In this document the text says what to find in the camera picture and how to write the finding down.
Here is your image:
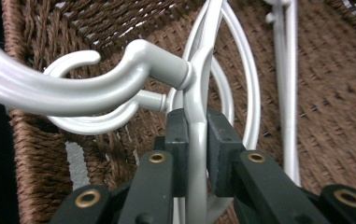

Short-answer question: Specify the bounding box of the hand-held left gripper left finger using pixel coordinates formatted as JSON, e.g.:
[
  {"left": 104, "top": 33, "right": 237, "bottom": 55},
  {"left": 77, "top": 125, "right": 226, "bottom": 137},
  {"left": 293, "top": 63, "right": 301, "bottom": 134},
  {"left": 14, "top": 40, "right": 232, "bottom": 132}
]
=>
[{"left": 164, "top": 108, "right": 190, "bottom": 198}]

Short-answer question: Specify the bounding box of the brown woven basket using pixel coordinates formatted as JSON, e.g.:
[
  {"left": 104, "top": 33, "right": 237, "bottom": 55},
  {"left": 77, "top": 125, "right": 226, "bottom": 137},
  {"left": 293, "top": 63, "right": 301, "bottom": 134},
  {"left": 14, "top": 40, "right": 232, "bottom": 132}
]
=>
[{"left": 1, "top": 0, "right": 356, "bottom": 224}]

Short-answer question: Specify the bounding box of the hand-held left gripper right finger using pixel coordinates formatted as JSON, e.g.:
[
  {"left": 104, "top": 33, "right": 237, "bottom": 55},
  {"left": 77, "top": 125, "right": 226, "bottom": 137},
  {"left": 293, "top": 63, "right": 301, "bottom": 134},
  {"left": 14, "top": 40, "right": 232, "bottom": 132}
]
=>
[{"left": 206, "top": 110, "right": 246, "bottom": 198}]

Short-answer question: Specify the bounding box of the white plastic clothes hanger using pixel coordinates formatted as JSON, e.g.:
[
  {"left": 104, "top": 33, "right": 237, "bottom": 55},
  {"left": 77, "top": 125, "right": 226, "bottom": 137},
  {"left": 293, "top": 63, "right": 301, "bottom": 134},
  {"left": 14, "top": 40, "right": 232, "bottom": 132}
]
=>
[
  {"left": 0, "top": 0, "right": 263, "bottom": 224},
  {"left": 263, "top": 0, "right": 302, "bottom": 189},
  {"left": 43, "top": 49, "right": 235, "bottom": 136}
]

